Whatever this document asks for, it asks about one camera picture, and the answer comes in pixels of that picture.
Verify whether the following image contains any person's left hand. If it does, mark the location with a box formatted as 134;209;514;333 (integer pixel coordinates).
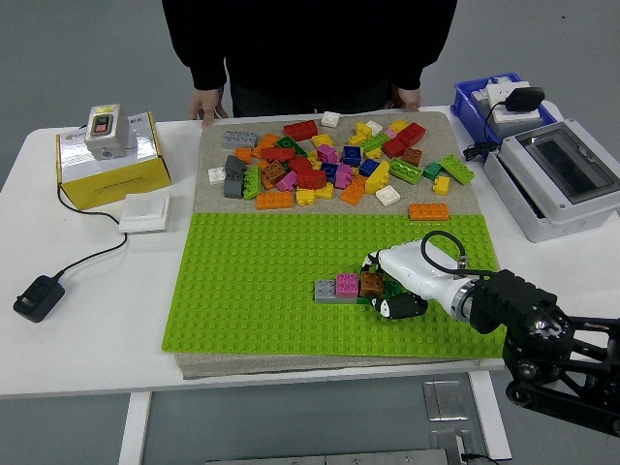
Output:
385;85;421;113

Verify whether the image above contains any grey module box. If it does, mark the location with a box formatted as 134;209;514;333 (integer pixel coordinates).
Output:
489;116;540;142

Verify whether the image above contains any lime green long toy brick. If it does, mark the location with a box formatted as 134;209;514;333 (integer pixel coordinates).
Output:
438;153;477;187
241;165;263;201

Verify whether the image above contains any grey long toy brick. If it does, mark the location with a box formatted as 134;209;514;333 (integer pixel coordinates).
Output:
221;130;260;150

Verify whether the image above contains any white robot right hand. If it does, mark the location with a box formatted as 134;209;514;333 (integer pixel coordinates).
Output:
359;241;469;322

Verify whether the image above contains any orange long toy brick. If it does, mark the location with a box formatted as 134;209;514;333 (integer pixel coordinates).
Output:
255;190;295;210
409;202;450;222

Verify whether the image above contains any grey enclosure with clear lid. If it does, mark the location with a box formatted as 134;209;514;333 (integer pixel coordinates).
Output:
482;118;620;244

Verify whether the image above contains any dark green long toy brick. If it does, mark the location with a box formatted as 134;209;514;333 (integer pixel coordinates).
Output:
356;283;406;306

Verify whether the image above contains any white square toy brick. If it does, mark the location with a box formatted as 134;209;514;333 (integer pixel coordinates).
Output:
374;185;402;207

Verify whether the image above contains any yellow sloped toy brick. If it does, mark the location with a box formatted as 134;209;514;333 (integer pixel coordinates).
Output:
364;159;391;196

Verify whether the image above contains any white power socket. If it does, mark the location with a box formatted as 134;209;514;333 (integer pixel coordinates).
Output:
485;82;543;124

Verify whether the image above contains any white wall switch panel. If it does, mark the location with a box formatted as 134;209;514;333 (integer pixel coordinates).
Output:
118;193;172;234

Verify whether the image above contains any black power adapter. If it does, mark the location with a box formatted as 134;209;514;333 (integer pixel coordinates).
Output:
13;274;67;324

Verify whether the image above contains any grey metal floor strip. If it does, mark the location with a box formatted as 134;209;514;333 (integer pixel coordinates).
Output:
205;449;450;465

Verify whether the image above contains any yellow and white cardboard box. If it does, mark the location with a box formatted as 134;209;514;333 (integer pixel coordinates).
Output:
55;110;173;210

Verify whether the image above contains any silver floor plate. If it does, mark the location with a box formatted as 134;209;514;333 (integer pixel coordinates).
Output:
422;381;469;421
430;429;474;465

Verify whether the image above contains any black plug cord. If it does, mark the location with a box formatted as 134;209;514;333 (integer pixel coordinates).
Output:
462;99;508;163

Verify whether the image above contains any pink square toy brick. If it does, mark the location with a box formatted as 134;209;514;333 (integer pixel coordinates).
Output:
335;272;361;299

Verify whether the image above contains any black plug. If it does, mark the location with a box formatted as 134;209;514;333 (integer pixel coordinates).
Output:
503;86;546;114

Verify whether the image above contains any person's right hand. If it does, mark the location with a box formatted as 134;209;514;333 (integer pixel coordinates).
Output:
187;86;229;129

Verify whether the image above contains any green studded baseplate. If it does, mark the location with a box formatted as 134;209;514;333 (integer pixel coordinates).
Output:
161;211;509;360

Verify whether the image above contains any person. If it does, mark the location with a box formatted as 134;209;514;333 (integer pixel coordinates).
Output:
161;0;459;119

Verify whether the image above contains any red large toy brick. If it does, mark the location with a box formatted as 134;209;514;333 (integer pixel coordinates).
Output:
396;122;426;148

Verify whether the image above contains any grey switch box red button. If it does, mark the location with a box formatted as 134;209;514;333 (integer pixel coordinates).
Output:
84;103;130;161

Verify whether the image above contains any brown long toy brick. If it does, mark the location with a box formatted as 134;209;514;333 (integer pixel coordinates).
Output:
260;159;288;191

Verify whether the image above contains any white table leg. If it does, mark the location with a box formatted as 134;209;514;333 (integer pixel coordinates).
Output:
118;390;152;465
468;370;512;460

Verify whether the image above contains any thin black adapter cable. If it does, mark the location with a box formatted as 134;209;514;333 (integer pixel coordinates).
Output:
50;182;130;283

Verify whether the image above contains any blue plastic bin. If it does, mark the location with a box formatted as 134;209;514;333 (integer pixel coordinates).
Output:
449;72;558;146

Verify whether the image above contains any grey-brown mat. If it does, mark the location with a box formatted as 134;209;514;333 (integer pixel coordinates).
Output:
173;110;503;381

